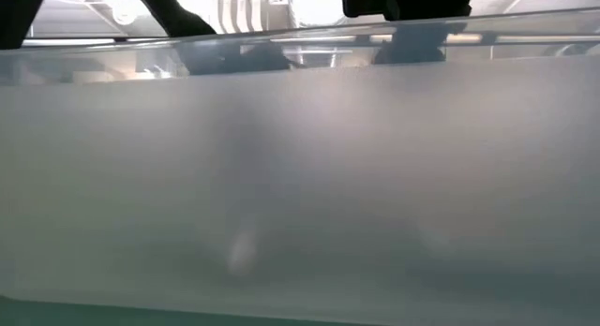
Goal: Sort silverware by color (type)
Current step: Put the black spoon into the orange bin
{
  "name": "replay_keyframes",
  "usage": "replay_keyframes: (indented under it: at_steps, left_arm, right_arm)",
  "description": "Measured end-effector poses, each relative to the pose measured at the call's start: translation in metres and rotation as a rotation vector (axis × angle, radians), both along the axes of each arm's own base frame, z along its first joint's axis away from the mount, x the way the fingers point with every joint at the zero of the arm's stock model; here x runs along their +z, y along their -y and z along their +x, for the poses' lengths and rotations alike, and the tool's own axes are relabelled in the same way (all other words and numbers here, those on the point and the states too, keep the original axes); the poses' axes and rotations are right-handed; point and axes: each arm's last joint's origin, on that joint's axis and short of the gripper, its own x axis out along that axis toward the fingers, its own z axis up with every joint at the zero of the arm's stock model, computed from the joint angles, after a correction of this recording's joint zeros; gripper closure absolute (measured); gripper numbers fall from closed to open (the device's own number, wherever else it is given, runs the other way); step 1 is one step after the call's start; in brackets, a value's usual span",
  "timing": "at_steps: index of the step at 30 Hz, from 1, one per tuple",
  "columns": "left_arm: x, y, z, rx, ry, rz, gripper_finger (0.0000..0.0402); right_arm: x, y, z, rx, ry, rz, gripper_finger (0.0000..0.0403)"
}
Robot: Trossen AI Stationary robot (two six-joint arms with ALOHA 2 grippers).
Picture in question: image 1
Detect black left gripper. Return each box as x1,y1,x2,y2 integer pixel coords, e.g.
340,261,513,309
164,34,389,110
177,37,306,78

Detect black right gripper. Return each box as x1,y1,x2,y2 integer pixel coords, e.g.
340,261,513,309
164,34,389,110
341,0,474,65

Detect clear plastic bin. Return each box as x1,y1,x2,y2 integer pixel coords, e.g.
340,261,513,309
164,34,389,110
0,6,600,326

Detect green table mat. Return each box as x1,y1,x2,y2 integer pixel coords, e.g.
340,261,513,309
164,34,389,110
0,295,390,326

